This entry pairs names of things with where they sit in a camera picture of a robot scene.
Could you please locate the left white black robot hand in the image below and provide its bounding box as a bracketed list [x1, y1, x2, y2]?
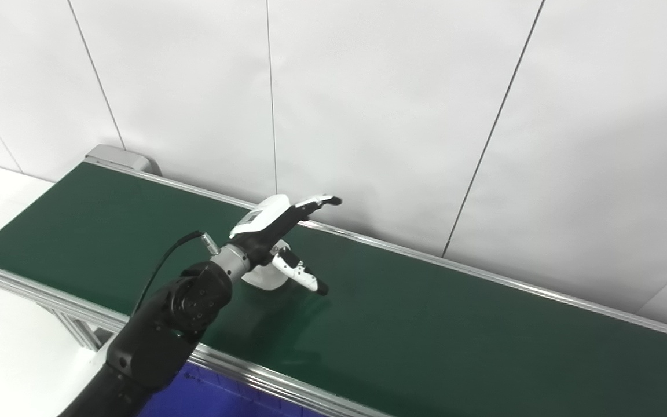
[229, 194, 343, 297]

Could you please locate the white hexagonal plastic part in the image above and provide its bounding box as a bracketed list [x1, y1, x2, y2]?
[242, 248, 291, 291]

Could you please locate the green conveyor belt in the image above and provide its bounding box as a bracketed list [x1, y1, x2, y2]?
[0, 155, 667, 417]
[0, 162, 667, 417]

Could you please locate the grey conveyor motor housing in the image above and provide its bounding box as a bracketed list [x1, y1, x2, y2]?
[83, 144, 162, 176]

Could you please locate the blue plastic bin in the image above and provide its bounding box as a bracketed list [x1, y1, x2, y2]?
[137, 362, 325, 417]

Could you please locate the aluminium conveyor leg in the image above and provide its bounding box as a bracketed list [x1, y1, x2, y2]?
[49, 306, 105, 350]

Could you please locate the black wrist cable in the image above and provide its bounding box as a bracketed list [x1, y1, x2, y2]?
[131, 230, 220, 316]

